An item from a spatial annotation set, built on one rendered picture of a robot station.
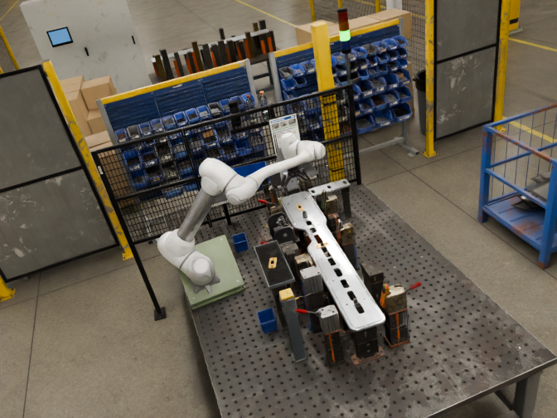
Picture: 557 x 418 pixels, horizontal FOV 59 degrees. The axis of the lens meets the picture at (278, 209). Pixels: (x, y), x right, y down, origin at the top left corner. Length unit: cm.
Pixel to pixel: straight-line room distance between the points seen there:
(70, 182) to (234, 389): 279
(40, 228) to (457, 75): 451
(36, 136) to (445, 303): 349
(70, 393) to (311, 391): 210
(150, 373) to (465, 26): 443
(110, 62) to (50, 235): 490
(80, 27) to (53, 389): 646
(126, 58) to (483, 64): 597
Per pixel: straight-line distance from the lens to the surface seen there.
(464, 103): 605
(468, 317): 296
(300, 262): 277
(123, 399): 393
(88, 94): 735
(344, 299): 263
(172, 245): 303
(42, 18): 935
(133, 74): 950
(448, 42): 566
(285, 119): 368
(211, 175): 272
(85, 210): 501
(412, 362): 273
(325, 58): 368
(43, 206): 499
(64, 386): 426
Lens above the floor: 281
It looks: 32 degrees down
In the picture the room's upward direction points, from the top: 11 degrees counter-clockwise
